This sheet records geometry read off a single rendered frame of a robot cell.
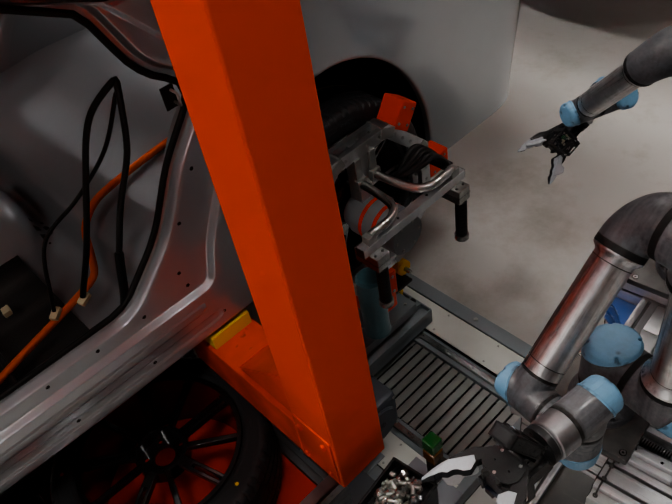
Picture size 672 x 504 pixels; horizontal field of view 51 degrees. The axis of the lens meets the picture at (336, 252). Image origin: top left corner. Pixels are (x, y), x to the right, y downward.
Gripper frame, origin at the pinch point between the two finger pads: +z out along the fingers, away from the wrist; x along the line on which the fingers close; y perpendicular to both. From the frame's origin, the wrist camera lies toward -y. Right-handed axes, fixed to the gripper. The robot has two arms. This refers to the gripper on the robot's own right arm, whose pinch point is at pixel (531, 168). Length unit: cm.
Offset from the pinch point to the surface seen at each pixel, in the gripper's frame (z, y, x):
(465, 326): 47, -48, 43
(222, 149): 62, 83, -79
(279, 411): 103, 21, -18
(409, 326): 61, -49, 26
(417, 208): 36.4, 17.7, -25.4
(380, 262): 55, 24, -25
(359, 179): 40, 7, -41
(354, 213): 48, -1, -33
